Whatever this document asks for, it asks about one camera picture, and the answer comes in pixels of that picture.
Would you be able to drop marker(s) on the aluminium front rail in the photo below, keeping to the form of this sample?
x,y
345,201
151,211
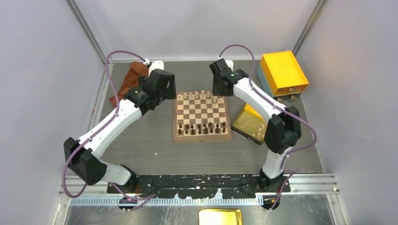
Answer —
x,y
301,184

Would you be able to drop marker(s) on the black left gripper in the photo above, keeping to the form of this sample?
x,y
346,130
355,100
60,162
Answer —
x,y
170,93

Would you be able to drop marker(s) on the yellow drawer box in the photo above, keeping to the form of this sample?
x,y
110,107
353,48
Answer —
x,y
281,76

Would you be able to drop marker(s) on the gold metal tin tray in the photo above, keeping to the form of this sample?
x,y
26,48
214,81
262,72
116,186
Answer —
x,y
250,125

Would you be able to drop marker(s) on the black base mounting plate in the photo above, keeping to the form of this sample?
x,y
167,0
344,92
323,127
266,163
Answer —
x,y
200,186

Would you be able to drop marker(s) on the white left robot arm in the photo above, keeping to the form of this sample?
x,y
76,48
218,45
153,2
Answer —
x,y
84,154

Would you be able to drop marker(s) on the light wooden king piece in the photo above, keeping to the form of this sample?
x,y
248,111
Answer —
x,y
202,96

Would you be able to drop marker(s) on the wooden chessboard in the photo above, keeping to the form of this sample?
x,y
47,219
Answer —
x,y
211,120

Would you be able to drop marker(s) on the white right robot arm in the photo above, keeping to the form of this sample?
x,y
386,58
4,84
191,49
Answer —
x,y
282,123

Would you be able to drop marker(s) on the brown cloth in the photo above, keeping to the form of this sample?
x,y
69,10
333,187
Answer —
x,y
136,70

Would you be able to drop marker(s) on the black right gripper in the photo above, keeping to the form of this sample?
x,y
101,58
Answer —
x,y
217,91

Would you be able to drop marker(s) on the gold tin lid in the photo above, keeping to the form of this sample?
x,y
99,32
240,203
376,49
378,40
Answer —
x,y
220,217

